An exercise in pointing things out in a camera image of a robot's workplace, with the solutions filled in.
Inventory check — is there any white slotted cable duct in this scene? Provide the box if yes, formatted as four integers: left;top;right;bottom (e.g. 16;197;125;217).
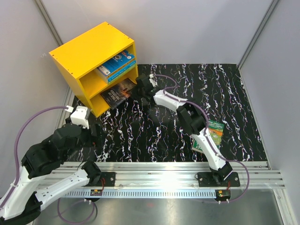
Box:
64;189;216;199

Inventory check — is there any green Storey Treehouse book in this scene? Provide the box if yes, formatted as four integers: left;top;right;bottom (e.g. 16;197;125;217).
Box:
191;120;224;154

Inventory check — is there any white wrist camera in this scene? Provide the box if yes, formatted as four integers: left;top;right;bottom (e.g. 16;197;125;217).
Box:
66;105;90;129
149;74;157;87

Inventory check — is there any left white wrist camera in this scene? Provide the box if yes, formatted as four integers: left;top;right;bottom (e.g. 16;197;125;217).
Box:
66;105;90;129

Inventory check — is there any blue paperback with round badge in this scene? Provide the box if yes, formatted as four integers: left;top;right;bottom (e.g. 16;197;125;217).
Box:
96;50;135;78

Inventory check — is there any aluminium mounting rail frame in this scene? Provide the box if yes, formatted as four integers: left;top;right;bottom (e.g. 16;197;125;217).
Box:
23;93;296;225

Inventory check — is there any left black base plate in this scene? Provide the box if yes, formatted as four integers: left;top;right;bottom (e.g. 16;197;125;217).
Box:
91;172;116;187

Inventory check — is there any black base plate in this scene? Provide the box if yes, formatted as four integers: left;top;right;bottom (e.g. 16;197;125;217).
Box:
91;172;116;187
195;172;240;188

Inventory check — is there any yellow wooden shelf cabinet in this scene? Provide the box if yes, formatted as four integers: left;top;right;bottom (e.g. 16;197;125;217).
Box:
49;22;138;117

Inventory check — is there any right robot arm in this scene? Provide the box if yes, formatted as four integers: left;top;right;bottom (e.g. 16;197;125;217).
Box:
132;75;233;186

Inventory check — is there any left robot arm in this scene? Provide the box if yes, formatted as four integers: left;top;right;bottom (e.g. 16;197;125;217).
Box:
0;124;104;225

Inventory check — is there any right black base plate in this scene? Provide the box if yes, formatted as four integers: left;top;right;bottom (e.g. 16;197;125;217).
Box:
195;172;240;188

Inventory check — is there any blue comic paperback book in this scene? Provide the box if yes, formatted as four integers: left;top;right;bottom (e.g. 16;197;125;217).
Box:
108;60;136;83

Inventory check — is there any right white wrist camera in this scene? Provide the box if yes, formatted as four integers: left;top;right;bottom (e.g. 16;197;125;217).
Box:
149;74;157;87

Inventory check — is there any dark Tale of Two Cities book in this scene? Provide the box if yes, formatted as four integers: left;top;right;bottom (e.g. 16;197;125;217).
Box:
100;78;136;109

